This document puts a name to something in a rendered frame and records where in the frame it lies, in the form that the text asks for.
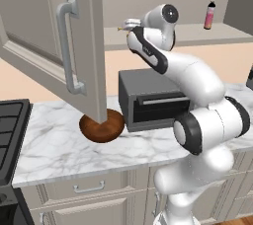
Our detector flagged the silver drawer handle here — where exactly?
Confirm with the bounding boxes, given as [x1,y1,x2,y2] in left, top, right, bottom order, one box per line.
[72,180,106,194]

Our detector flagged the pink bottle with black cap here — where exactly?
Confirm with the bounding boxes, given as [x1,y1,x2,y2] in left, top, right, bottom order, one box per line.
[203,0,217,31]

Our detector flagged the beige cabinet door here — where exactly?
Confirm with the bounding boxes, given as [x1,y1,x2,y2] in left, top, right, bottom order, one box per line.
[0,0,109,125]

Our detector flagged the beige cupboard door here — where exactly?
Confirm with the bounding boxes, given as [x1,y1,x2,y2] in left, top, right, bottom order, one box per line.
[146,165,172,225]
[51,194,148,225]

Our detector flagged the black hob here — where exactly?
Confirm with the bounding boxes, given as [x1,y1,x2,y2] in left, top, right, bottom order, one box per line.
[0,98,34,188]

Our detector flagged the beige cupboard run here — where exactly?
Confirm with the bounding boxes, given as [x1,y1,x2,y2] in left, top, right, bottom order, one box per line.
[191,150,253,224]

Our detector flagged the dark grey fridge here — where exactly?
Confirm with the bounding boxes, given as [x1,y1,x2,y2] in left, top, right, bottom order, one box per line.
[222,0,253,37]

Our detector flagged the beige drawer front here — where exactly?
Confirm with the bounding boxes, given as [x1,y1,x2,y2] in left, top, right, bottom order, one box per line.
[42,169,130,202]

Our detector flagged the dark appliance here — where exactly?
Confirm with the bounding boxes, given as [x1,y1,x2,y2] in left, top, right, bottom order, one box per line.
[245,65,253,92]

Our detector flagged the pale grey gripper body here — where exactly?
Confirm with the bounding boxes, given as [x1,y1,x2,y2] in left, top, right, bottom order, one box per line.
[123,18,143,32]

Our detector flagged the brown wooden bowl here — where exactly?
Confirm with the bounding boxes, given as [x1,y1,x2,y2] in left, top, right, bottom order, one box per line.
[78,108,127,144]

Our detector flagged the grey toaster oven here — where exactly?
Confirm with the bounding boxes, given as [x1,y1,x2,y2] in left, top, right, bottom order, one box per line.
[118,67,193,133]

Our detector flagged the silver cabinet door handle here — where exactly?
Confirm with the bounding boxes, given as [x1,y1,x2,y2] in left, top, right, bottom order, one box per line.
[55,0,88,97]

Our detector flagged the black oven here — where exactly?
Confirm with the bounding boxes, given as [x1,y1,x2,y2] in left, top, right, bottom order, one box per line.
[0,184,32,225]

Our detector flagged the beige far counter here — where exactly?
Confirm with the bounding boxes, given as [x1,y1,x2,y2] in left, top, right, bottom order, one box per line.
[103,22,253,52]

